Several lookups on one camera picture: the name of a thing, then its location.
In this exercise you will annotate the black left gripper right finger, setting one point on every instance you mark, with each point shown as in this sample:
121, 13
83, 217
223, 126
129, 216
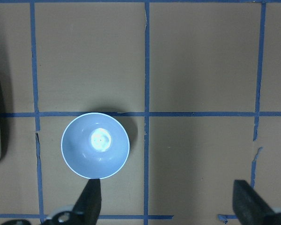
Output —
250, 208

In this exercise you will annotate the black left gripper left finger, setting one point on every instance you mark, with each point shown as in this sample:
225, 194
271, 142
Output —
88, 206

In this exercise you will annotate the blue bowl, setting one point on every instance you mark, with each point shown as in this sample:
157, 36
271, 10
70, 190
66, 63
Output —
95, 146

